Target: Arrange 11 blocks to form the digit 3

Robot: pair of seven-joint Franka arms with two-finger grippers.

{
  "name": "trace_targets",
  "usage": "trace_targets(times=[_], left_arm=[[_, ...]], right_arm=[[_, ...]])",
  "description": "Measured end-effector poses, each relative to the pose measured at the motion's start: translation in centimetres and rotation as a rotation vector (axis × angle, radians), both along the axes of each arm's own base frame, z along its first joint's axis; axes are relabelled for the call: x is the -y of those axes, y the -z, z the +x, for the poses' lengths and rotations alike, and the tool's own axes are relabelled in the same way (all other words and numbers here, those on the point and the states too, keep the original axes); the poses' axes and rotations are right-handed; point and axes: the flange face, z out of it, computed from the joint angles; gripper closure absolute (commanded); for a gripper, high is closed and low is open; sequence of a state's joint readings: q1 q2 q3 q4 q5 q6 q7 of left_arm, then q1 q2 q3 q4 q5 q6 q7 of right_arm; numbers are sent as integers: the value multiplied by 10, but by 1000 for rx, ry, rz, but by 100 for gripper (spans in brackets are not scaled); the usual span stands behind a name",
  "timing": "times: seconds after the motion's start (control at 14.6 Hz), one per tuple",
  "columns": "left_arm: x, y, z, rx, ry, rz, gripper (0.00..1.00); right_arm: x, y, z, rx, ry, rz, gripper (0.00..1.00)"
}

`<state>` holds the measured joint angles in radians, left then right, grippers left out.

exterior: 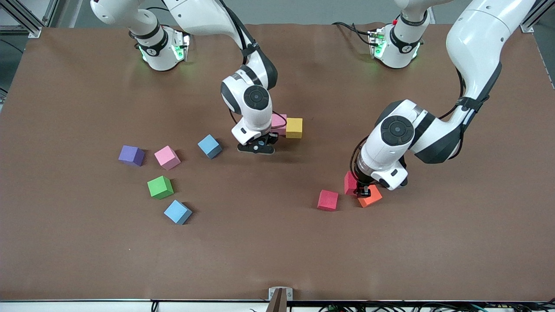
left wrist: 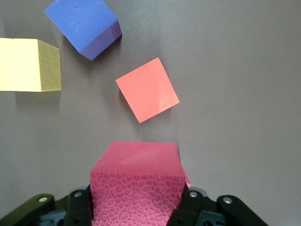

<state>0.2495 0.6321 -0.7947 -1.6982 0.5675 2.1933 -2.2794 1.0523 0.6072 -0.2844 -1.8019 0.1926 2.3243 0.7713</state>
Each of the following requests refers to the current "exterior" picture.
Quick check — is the brown table mat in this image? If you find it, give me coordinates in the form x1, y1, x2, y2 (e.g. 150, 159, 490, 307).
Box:
0, 23, 555, 302

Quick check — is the red foam cube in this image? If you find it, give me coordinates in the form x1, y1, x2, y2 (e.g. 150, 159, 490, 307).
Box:
344, 171, 359, 196
317, 190, 339, 212

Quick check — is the orange foam cube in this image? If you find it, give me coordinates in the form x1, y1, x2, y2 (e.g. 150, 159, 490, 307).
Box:
358, 185, 383, 208

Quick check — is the green foam cube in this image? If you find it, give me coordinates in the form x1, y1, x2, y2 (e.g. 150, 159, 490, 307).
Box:
147, 175, 174, 200

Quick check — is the pink foam cube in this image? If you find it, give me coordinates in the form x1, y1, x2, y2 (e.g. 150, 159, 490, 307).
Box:
271, 114, 287, 136
154, 145, 181, 171

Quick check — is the metal clamp bracket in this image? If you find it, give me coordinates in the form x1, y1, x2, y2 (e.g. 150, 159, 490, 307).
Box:
267, 287, 294, 312

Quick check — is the yellow foam cube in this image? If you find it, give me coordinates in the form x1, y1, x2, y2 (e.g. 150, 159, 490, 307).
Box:
285, 117, 304, 139

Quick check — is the black cable bundle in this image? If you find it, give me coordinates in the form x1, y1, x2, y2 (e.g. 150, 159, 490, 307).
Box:
319, 302, 555, 312

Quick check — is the aluminium frame profile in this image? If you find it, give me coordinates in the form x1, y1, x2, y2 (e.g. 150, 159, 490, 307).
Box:
0, 0, 42, 39
519, 0, 555, 33
42, 0, 60, 26

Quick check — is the purple foam cube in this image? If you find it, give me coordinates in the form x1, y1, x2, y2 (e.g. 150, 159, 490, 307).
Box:
118, 145, 146, 167

